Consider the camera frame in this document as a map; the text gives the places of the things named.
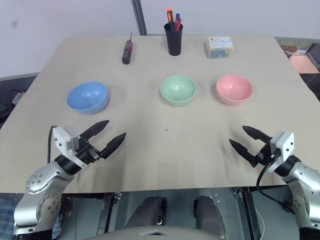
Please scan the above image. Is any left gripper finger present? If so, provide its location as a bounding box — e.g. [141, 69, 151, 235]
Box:
[79, 119, 111, 144]
[99, 132, 127, 160]

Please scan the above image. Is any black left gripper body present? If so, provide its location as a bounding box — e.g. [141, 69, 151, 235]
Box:
[74, 136, 105, 165]

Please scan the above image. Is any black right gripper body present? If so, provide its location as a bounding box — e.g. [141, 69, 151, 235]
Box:
[254, 143, 276, 168]

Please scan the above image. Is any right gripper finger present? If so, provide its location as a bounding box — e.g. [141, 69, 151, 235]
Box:
[241, 125, 273, 146]
[228, 139, 258, 168]

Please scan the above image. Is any blue bowl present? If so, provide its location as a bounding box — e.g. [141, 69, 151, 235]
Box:
[65, 81, 111, 115]

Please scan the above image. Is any pink-red bowl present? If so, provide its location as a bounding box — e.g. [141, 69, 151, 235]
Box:
[215, 74, 254, 106]

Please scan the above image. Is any metal table leg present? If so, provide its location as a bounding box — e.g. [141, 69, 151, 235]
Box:
[232, 186, 262, 240]
[96, 192, 122, 236]

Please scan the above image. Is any black and red screwdriver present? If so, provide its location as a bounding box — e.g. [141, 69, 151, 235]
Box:
[121, 32, 134, 65]

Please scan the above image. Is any green bowl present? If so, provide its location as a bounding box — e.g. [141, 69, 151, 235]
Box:
[159, 74, 198, 107]

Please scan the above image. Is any white power strip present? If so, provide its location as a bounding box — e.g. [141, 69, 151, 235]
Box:
[10, 90, 26, 105]

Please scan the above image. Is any brown cardboard box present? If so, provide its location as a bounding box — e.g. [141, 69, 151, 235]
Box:
[279, 39, 320, 74]

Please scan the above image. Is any clear box of pushpins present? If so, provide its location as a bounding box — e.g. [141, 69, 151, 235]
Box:
[205, 36, 235, 60]

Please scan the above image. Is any grey robot torso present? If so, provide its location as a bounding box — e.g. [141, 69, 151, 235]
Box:
[84, 224, 227, 240]

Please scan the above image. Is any black pen cup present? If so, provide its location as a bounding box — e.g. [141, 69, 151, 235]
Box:
[163, 22, 184, 57]

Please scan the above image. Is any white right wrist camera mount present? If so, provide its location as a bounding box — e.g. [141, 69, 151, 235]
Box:
[269, 130, 296, 164]

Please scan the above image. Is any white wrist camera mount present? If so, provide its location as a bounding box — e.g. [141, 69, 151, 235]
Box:
[51, 126, 88, 168]
[269, 130, 296, 164]

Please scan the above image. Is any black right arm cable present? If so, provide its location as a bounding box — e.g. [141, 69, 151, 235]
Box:
[255, 149, 296, 215]

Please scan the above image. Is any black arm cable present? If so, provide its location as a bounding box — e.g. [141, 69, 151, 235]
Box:
[255, 149, 296, 215]
[47, 124, 57, 164]

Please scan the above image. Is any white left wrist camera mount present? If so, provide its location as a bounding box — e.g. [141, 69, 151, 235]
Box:
[51, 126, 88, 168]

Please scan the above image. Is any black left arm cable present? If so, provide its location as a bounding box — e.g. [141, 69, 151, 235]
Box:
[47, 124, 57, 164]

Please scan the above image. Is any thin white cable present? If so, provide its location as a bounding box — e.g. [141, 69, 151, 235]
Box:
[254, 211, 266, 240]

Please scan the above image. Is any black vertical wall strip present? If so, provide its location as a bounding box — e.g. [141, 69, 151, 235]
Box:
[131, 0, 148, 36]

